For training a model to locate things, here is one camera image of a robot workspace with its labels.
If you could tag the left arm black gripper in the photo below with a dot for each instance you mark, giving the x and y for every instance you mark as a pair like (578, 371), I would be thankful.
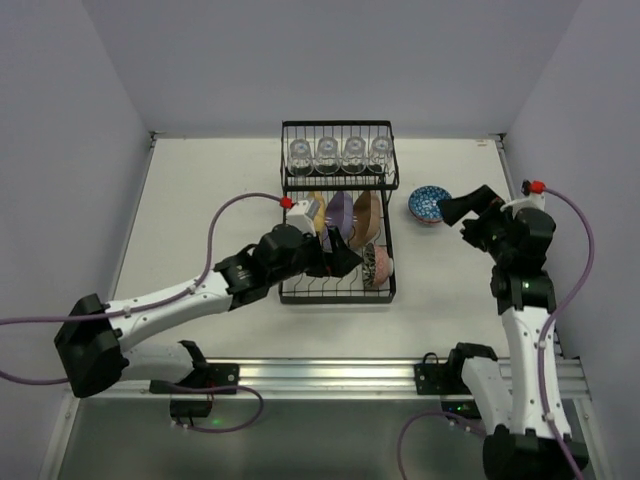
(326, 257)

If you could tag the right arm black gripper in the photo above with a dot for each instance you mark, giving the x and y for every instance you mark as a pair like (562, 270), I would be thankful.
(480, 223)

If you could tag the pink floral patterned bowl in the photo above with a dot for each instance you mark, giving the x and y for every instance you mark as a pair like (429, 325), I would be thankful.
(383, 266)

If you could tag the yellow square panda plate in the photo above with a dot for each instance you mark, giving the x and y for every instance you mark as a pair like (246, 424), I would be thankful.
(320, 211)

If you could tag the purple square plate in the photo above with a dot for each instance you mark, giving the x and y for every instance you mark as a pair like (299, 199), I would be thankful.
(339, 213)

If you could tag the blue patterned bowl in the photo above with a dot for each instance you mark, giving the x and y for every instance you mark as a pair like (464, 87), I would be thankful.
(423, 204)

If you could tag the black white leaf bowl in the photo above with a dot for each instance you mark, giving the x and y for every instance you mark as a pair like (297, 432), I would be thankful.
(369, 266)

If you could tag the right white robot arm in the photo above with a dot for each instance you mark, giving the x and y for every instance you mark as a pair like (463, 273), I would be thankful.
(527, 434)

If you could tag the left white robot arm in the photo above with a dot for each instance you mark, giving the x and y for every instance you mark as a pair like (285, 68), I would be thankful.
(102, 344)

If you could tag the brown square plate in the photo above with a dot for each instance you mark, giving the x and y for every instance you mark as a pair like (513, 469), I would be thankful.
(366, 219)

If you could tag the clear drinking glass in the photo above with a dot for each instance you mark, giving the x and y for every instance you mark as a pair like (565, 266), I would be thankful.
(380, 151)
(327, 159)
(354, 158)
(300, 159)

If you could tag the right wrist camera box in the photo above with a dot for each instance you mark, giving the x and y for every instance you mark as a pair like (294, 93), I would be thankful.
(533, 197)

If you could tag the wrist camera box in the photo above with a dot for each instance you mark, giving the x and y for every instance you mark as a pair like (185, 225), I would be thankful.
(533, 197)
(300, 216)

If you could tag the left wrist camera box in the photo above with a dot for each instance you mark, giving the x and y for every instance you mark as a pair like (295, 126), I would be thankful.
(300, 216)

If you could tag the black wire dish rack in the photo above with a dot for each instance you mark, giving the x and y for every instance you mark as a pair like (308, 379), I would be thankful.
(307, 290)

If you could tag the aluminium mounting rail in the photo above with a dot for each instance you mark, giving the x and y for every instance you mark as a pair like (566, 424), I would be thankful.
(337, 379)

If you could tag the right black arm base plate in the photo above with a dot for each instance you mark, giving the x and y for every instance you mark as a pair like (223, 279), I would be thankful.
(433, 377)

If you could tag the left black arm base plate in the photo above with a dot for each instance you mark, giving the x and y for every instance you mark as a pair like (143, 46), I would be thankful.
(220, 377)

